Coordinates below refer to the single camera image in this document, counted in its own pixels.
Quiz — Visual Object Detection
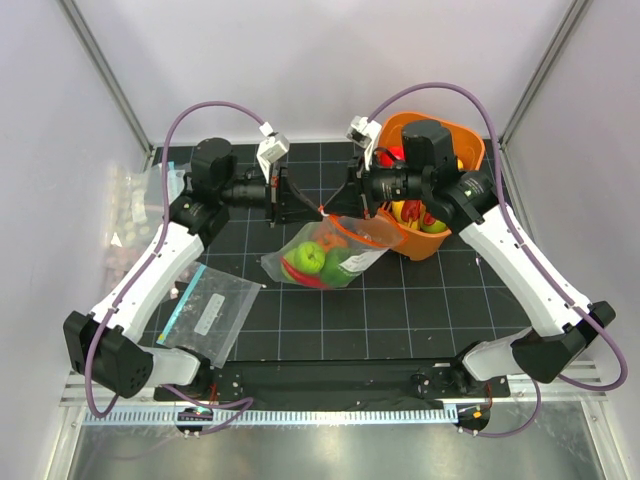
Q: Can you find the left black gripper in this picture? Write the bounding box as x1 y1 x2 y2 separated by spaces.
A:
218 162 323 228

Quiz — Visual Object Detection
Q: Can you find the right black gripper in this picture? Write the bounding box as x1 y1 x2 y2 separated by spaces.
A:
323 151 429 221

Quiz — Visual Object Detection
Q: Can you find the small orange pumpkin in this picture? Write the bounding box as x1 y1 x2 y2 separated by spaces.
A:
316 232 348 253

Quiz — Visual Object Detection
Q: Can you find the green apple top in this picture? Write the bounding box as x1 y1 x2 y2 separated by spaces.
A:
294 241 326 274

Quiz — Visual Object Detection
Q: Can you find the orange zipper clear bag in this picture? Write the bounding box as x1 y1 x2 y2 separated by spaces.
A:
260 212 407 290

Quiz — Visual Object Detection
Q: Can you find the red chili pepper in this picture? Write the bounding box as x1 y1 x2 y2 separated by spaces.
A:
281 257 327 289

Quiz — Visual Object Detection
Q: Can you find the green bell pepper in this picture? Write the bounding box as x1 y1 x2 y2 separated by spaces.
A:
319 248 358 288

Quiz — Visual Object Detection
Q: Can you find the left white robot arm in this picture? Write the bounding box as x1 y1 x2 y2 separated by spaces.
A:
63 134 321 400

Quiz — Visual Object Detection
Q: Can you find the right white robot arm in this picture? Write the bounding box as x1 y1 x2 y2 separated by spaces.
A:
324 117 615 396

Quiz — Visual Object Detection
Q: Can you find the clear bag white label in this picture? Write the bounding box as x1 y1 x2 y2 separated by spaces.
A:
156 264 262 368

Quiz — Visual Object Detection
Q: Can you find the red toy lobster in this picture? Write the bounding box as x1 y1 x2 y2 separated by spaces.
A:
400 200 425 229

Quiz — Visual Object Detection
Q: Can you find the green pear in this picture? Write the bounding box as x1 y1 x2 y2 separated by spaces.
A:
420 212 448 234

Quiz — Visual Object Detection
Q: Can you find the black grid mat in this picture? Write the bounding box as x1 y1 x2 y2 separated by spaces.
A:
92 139 574 364

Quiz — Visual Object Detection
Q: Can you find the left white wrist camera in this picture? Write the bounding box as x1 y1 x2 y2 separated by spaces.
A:
256 122 290 182

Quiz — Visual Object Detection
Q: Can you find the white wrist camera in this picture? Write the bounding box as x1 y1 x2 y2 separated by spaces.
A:
256 122 290 182
346 116 382 170

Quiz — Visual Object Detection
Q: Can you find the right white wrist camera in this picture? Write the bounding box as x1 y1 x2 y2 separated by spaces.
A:
346 116 382 170

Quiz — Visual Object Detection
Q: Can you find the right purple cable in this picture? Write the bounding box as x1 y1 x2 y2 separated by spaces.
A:
372 82 630 439

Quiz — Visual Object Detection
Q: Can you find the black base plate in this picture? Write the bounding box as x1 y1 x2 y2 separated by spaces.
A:
153 360 511 404

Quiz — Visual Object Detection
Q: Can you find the slotted cable duct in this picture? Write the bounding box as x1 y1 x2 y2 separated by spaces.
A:
83 404 458 426

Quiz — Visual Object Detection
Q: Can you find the right aluminium frame post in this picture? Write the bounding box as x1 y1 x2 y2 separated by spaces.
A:
498 0 594 149

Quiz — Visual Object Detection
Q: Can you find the aluminium frame post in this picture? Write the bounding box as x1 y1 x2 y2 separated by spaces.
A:
56 0 153 156
498 0 594 149

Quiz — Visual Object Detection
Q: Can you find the aluminium front rail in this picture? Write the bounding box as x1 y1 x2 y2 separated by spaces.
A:
58 360 603 408

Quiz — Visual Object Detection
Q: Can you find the left aluminium frame post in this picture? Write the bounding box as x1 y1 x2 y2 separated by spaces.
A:
56 0 153 156

